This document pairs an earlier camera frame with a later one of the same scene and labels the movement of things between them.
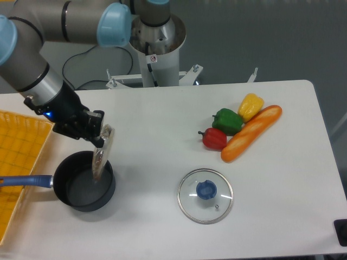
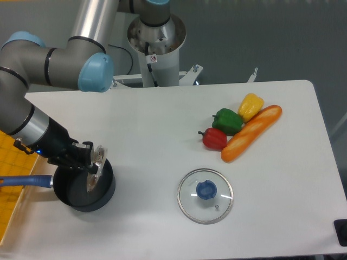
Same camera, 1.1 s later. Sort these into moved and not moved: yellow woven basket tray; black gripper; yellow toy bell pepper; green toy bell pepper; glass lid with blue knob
Moved: black gripper
Not moved: yellow woven basket tray; green toy bell pepper; glass lid with blue knob; yellow toy bell pepper
